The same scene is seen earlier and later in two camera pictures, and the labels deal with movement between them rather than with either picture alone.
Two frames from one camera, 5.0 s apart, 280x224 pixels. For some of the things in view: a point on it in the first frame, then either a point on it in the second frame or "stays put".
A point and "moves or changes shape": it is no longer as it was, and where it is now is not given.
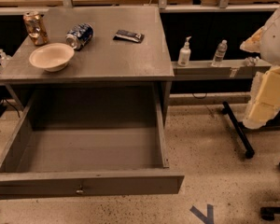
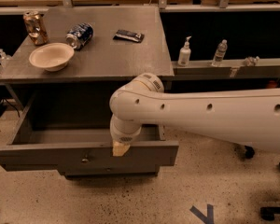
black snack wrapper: [123, 35] stays put
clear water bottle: [219, 54] stays put
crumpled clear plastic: [250, 61] stays put
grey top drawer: [88, 140] moves or changes shape
